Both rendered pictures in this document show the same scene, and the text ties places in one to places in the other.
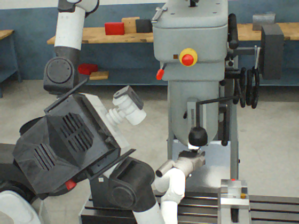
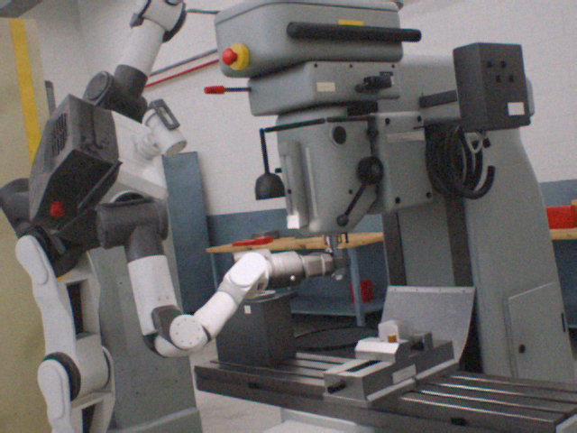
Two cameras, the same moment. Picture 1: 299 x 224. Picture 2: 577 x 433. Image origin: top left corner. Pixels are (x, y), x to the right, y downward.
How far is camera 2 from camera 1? 1.46 m
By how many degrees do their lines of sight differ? 41
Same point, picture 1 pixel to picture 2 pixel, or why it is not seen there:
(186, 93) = (286, 136)
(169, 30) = (220, 23)
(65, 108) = (60, 109)
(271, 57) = (466, 87)
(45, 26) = not seen: hidden behind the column
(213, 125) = (326, 189)
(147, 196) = (138, 239)
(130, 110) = (157, 131)
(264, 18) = not seen: outside the picture
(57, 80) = (91, 96)
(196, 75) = (281, 98)
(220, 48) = (273, 37)
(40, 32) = not seen: hidden behind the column
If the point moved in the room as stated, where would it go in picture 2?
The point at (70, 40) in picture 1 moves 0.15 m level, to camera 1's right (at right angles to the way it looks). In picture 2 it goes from (127, 57) to (167, 45)
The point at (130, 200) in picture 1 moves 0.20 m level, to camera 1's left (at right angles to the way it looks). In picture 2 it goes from (103, 231) to (49, 236)
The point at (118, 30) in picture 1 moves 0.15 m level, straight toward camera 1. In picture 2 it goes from (563, 218) to (559, 221)
